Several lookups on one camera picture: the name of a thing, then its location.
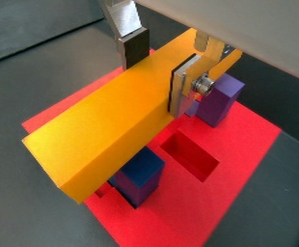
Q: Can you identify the dark blue U block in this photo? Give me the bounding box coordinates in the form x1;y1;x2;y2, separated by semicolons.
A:
109;147;166;208

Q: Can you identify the purple U block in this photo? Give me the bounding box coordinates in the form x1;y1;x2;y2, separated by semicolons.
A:
186;73;245;127

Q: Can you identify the long yellow block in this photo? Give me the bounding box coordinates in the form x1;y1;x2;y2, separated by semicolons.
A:
21;27;244;206

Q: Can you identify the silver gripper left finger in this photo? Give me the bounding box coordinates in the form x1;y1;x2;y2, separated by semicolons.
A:
99;0;150;69

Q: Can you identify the red slotted base board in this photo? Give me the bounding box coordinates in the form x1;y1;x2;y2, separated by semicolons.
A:
23;69;281;247

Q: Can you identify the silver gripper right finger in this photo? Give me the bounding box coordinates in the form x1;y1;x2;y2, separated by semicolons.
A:
169;30;225;118

